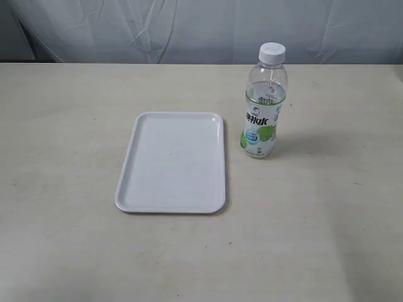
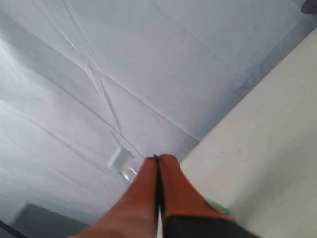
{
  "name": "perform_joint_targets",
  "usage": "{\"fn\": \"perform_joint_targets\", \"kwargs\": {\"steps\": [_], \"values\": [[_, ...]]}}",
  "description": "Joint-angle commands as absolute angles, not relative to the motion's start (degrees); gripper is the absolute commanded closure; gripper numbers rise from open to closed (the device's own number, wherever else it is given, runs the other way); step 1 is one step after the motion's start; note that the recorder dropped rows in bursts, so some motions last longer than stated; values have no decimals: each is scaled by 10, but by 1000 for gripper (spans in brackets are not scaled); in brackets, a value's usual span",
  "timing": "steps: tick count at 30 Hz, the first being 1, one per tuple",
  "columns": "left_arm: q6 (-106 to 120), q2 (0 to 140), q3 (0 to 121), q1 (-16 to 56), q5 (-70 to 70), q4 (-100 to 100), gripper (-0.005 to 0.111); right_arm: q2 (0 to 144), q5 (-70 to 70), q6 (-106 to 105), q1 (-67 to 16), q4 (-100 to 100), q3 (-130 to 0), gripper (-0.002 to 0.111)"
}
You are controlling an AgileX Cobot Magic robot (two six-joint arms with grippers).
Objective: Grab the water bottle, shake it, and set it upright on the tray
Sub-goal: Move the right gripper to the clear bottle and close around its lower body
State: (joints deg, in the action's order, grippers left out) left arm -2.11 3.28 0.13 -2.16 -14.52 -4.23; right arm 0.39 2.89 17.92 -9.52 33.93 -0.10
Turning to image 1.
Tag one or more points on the white wrinkled backdrop cloth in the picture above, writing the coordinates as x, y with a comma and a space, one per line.
201, 32

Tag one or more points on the white rectangular plastic tray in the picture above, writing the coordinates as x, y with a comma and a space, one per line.
175, 163

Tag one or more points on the clear water bottle green label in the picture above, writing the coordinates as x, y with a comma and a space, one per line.
266, 90

